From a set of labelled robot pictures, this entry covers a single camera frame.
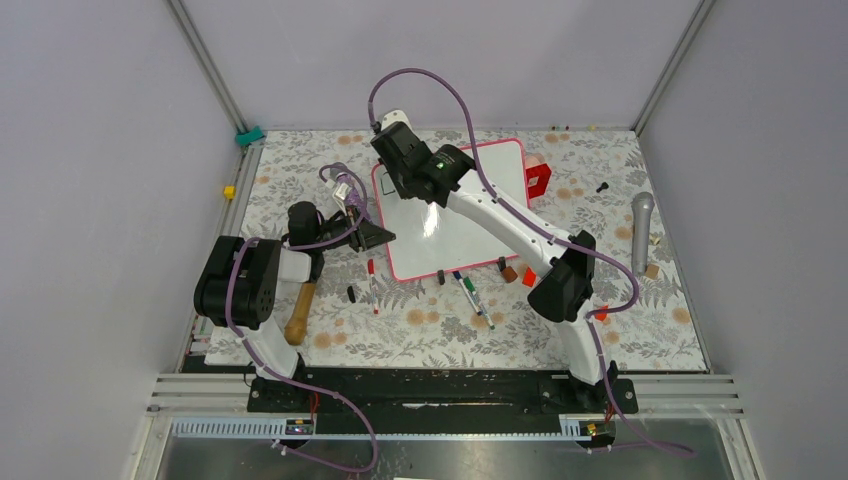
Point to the red capped marker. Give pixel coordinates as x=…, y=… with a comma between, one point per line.
x=373, y=286

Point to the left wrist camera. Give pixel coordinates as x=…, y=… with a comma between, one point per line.
x=345, y=195

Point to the green capped marker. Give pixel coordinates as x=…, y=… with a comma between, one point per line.
x=471, y=289

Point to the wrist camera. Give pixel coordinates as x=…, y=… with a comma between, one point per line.
x=395, y=116
x=345, y=195

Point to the red triangular block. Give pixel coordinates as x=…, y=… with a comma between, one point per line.
x=602, y=314

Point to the red lego brick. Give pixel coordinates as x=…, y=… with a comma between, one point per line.
x=537, y=177

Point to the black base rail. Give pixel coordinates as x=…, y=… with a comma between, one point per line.
x=438, y=402

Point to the red rectangular block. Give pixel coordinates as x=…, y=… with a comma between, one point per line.
x=529, y=278

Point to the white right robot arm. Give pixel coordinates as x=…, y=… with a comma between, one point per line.
x=454, y=179

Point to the pink framed whiteboard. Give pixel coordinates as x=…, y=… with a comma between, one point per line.
x=430, y=239

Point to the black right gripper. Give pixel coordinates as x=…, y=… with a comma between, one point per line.
x=398, y=186

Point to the teal clamp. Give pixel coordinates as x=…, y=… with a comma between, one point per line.
x=247, y=138

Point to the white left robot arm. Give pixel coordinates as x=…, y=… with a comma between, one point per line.
x=237, y=287

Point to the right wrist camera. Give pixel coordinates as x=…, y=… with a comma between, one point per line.
x=395, y=116

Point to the brown wooden cylinder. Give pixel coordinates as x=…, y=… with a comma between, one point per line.
x=509, y=274

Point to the blue capped marker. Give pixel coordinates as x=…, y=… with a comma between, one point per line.
x=460, y=280

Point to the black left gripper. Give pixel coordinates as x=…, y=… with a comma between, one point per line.
x=368, y=235

